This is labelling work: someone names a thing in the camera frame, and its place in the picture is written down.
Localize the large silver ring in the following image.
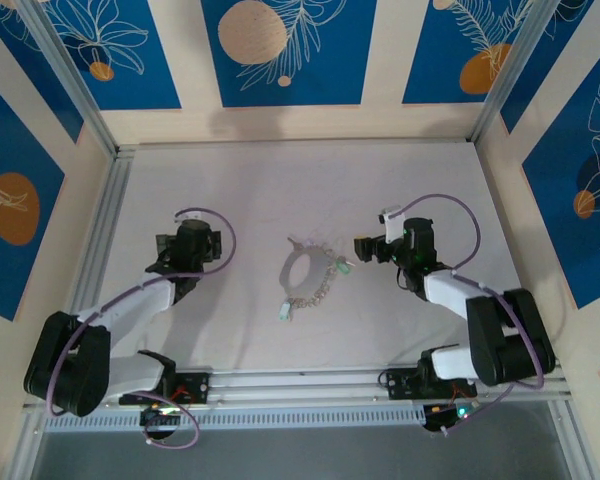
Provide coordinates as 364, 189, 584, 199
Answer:
278, 246, 335, 297

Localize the silver keyring chain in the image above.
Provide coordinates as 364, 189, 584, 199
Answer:
287, 242, 339, 307

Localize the black controller board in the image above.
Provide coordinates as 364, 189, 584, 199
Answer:
139, 404, 182, 442
422, 399, 481, 436

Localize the aluminium table side rail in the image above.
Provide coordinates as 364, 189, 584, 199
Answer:
62, 149, 134, 321

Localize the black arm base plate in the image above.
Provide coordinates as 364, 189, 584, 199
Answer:
381, 367, 421, 401
172, 370, 212, 405

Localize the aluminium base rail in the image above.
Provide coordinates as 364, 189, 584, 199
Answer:
24, 369, 572, 407

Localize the grey slotted cable duct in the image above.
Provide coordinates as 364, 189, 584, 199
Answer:
44, 403, 427, 434

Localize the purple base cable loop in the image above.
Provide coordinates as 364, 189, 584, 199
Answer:
143, 398, 200, 452

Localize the aluminium corner post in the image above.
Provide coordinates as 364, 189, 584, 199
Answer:
13, 0, 120, 157
469, 0, 569, 146

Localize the aluminium frame bar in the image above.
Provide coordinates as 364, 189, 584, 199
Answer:
547, 399, 599, 480
7, 407, 49, 480

